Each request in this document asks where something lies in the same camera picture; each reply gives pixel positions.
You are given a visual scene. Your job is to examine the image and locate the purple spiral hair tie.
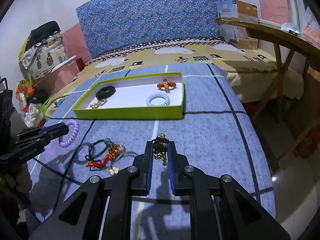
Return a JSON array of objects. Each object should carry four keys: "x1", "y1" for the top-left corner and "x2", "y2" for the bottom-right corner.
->
[{"x1": 58, "y1": 119, "x2": 80, "y2": 148}]

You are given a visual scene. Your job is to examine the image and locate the grey hair tie white flower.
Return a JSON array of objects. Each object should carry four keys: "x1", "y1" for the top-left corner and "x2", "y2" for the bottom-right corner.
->
[{"x1": 107, "y1": 151, "x2": 138, "y2": 176}]

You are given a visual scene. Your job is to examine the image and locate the black gold bead bracelet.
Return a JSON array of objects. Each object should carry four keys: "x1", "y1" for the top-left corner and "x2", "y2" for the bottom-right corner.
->
[{"x1": 152, "y1": 133, "x2": 171, "y2": 166}]

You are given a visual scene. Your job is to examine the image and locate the red braided knot cord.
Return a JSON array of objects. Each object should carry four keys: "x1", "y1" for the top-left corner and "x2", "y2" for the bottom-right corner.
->
[{"x1": 86, "y1": 143, "x2": 123, "y2": 169}]

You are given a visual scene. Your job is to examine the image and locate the black cord teal bead tie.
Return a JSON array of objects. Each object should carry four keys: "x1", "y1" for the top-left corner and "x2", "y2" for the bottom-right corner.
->
[{"x1": 85, "y1": 138, "x2": 113, "y2": 161}]

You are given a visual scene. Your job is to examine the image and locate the white plastic bag clutter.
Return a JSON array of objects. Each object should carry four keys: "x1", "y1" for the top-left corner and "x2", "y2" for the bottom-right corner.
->
[{"x1": 15, "y1": 80, "x2": 49, "y2": 128}]

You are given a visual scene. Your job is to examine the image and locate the blue grid blanket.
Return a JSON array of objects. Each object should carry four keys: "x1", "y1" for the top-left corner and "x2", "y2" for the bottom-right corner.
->
[{"x1": 31, "y1": 63, "x2": 277, "y2": 239}]

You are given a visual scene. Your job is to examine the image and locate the pink storage box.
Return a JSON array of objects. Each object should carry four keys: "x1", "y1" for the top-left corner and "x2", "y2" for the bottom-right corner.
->
[{"x1": 34, "y1": 56, "x2": 79, "y2": 95}]

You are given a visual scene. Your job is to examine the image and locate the black wide band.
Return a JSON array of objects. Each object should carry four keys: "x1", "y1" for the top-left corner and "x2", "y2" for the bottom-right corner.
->
[{"x1": 95, "y1": 86, "x2": 116, "y2": 100}]

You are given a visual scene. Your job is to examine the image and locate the green shallow tray box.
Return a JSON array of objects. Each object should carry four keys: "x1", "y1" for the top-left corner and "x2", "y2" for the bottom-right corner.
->
[{"x1": 73, "y1": 72, "x2": 184, "y2": 120}]

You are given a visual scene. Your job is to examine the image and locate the pineapple print bag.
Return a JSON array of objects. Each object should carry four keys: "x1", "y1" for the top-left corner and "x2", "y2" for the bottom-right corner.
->
[{"x1": 18, "y1": 33, "x2": 68, "y2": 83}]

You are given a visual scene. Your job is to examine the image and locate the red bead gold charm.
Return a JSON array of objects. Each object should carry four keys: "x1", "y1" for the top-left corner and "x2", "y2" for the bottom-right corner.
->
[{"x1": 157, "y1": 79, "x2": 176, "y2": 93}]

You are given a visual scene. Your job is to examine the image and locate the black bag on top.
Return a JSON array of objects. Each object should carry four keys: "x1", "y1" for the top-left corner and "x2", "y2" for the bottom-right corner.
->
[{"x1": 26, "y1": 21, "x2": 61, "y2": 50}]

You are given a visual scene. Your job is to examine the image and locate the tan patterned bedsheet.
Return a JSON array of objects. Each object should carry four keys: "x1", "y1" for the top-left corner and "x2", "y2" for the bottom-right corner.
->
[{"x1": 44, "y1": 36, "x2": 304, "y2": 117}]

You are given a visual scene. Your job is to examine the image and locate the blue patterned headboard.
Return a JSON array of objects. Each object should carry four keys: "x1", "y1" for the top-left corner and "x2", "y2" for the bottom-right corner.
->
[{"x1": 76, "y1": 0, "x2": 228, "y2": 57}]

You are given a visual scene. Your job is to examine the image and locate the cardboard product box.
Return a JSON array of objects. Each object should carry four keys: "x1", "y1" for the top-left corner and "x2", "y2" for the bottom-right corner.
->
[{"x1": 216, "y1": 0, "x2": 258, "y2": 50}]

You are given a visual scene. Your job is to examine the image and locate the pink packaged goods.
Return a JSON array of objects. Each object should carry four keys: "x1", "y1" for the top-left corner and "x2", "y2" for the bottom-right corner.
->
[{"x1": 302, "y1": 23, "x2": 320, "y2": 49}]

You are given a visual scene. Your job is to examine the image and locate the silver gold chain bracelet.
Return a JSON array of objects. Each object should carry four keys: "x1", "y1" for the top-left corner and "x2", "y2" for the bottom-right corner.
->
[{"x1": 89, "y1": 98, "x2": 108, "y2": 110}]

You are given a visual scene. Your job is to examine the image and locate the light blue spiral hair tie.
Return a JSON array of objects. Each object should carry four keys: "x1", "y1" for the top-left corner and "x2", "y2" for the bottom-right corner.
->
[{"x1": 145, "y1": 93, "x2": 171, "y2": 107}]

